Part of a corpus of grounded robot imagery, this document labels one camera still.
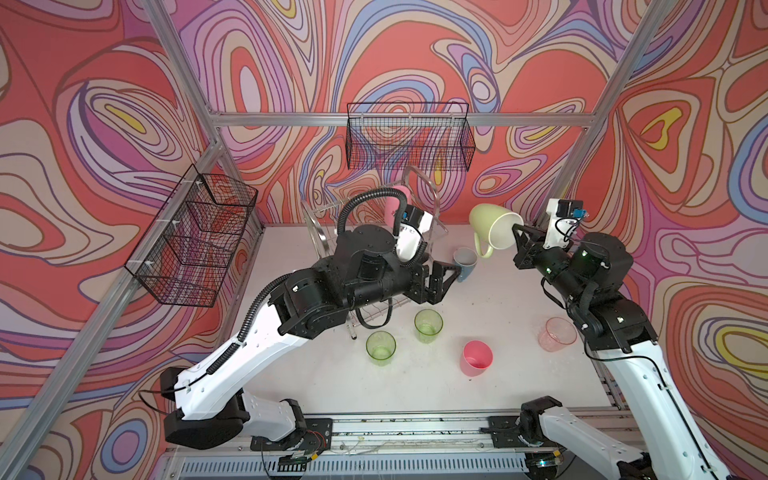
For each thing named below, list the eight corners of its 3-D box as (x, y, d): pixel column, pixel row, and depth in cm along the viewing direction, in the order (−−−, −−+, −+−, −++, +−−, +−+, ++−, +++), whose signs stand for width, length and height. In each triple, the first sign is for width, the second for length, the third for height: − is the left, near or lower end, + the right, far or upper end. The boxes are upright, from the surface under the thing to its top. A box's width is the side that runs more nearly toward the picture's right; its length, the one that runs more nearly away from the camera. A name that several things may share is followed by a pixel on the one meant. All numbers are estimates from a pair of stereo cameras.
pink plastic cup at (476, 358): (460, 376, 85) (468, 363, 77) (457, 354, 89) (464, 340, 81) (484, 376, 85) (494, 363, 77) (480, 354, 89) (489, 340, 81)
